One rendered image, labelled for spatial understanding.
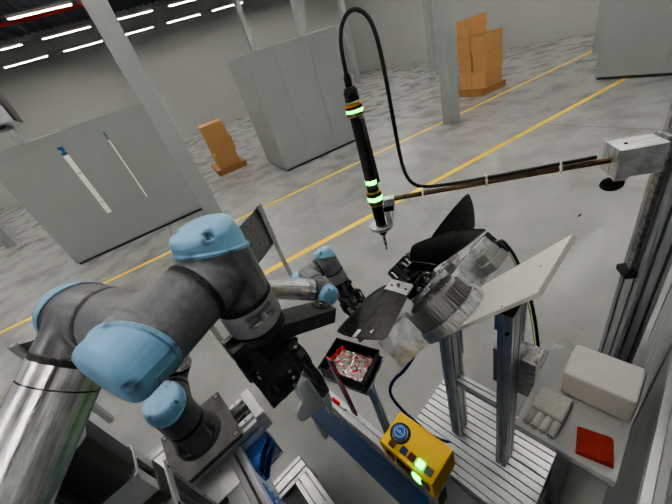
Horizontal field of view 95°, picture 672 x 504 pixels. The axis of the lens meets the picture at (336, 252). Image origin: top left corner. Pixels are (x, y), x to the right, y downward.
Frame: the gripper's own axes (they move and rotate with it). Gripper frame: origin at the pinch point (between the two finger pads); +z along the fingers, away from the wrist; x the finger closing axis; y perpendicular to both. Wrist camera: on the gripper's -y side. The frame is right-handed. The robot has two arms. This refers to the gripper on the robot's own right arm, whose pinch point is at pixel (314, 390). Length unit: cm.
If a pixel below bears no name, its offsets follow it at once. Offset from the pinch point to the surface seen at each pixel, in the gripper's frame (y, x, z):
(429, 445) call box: -16.5, 7.6, 40.8
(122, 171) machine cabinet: -71, -628, 29
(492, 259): -84, -6, 34
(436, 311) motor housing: -52, -10, 34
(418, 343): -46, -15, 48
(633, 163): -82, 27, -6
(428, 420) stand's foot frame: -57, -30, 140
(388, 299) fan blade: -43, -22, 27
